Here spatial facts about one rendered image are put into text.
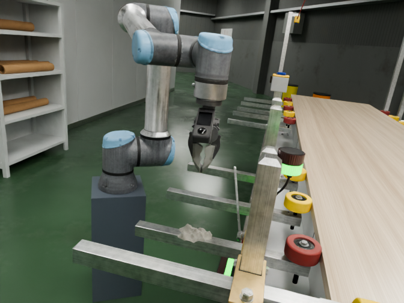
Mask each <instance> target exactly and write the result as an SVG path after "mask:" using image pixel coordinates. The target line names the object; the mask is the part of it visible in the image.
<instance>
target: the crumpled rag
mask: <svg viewBox="0 0 404 303"><path fill-rule="evenodd" d="M179 231H181V232H182V233H180V234H179V235H178V238H181V239H182V240H184V241H185V240H188V241H190V242H193V243H195V242H197V241H205V240H212V234H211V232H210V231H206V230H205V229H203V228H198V229H197V228H194V227H192V226H191V225H189V224H186V225H185V226H184V227H182V228H179Z"/></svg>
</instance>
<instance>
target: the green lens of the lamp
mask: <svg viewBox="0 0 404 303"><path fill-rule="evenodd" d="M302 167H303V164H302V165H301V166H297V167H294V166H289V165H284V164H282V170H281V174H285V175H288V176H298V175H301V172H302Z"/></svg>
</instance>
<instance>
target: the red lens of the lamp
mask: <svg viewBox="0 0 404 303"><path fill-rule="evenodd" d="M277 156H278V157H279V158H280V159H281V160H282V163H284V164H289V165H302V164H303V163H304V158H305V152H304V154H303V155H300V156H297V155H289V154H287V153H283V152H282V151H280V148H279V149H278V154H277Z"/></svg>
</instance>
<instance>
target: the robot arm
mask: <svg viewBox="0 0 404 303"><path fill-rule="evenodd" d="M117 19H118V23H119V25H120V27H121V28H122V30H123V31H125V32H126V33H128V34H129V35H130V37H131V39H132V55H133V59H134V61H135V62H136V63H137V64H142V65H147V83H146V97H145V125H144V128H143V130H142V131H140V136H135V134H134V133H133V132H130V131H127V130H119V131H113V132H109V133H107V134H106V135H105V136H104V137H103V144H102V174H101V176H100V179H99V181H98V188H99V189H100V190H101V191H102V192H105V193H108V194H126V193H130V192H132V191H134V190H135V189H136V188H137V180H136V177H135V174H134V172H133V170H134V167H155V166H165V165H170V164H171V163H172V161H173V159H174V155H175V149H176V145H175V140H174V138H173V137H172V136H171V133H170V132H169V131H168V129H167V125H168V107H169V97H170V79H171V67H184V68H192V69H195V83H193V84H192V86H193V87H195V88H194V97H196V98H197V99H196V103H197V104H199V105H202V106H203V107H202V108H199V109H198V112H197V116H196V118H195V120H194V124H193V125H192V127H193V131H192V132H189V138H188V147H189V151H190V153H191V156H192V160H193V161H194V165H195V167H196V169H197V170H198V171H199V173H203V172H204V171H205V170H206V169H207V168H208V167H209V165H210V164H211V162H212V161H213V159H214V157H215V156H216V154H217V152H218V151H219V148H220V143H221V142H220V138H221V135H218V131H219V118H215V107H216V106H221V105H222V100H225V99H226V97H227V87H228V76H229V71H230V61H231V52H232V50H233V39H232V38H231V37H230V36H227V35H222V34H215V33H209V32H201V33H200V34H199V36H190V35H179V34H178V30H179V18H178V15H177V12H176V10H175V9H174V8H170V7H167V6H159V5H151V4H144V3H136V2H133V3H127V4H124V5H123V6H122V7H121V8H120V9H119V11H118V16H117ZM200 143H206V144H209V145H207V146H206V147H205V151H204V152H205V154H206V156H205V158H204V164H203V165H202V166H201V163H200V161H201V156H200V153H201V152H202V148H203V146H202V145H201V144H200Z"/></svg>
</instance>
